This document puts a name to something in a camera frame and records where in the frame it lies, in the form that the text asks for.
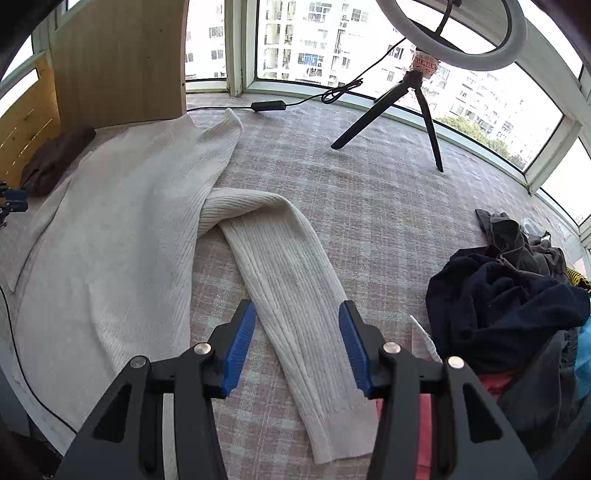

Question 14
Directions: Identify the dark brown folded cloth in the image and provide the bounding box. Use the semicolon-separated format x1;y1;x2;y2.
21;126;97;197

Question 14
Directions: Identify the ring light on black tripod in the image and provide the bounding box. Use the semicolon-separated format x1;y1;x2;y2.
185;0;564;171

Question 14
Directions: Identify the yellow black striped cloth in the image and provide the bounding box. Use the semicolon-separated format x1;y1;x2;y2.
566;267;591;291

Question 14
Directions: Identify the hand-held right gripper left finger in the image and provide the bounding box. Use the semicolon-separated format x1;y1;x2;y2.
54;300;257;480

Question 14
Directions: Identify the black ring light cable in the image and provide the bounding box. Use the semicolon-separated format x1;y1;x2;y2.
187;37;409;112

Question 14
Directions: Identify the pink plaid blanket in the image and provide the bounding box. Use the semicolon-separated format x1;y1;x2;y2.
0;95;578;480

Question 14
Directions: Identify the dark navy garment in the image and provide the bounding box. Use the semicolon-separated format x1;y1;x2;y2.
425;249;591;374

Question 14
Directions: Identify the pink garment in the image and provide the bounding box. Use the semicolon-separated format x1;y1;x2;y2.
375;369;515;480

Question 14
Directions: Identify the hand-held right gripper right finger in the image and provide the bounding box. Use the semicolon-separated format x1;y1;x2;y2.
338;300;539;480

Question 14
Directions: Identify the white cloth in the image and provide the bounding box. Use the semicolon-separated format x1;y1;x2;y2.
410;315;444;365

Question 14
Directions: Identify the light wooden board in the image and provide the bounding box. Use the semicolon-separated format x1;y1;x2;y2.
51;0;190;130

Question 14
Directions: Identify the blue garment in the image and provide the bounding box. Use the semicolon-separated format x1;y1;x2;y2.
575;318;591;388

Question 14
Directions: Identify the black tripod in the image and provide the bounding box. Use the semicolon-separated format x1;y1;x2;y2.
331;48;445;173

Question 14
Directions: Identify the pine plank panel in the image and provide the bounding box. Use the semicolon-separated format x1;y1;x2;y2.
0;55;61;183

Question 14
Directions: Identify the beige knit sweater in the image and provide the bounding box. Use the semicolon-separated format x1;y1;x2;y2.
0;108;380;480

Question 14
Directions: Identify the grey garment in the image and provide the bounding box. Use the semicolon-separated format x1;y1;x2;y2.
475;209;566;280

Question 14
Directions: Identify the black phone clamp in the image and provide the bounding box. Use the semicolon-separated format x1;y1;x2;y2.
434;0;463;35

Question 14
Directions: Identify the white window frame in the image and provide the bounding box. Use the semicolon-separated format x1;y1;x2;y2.
0;0;591;232

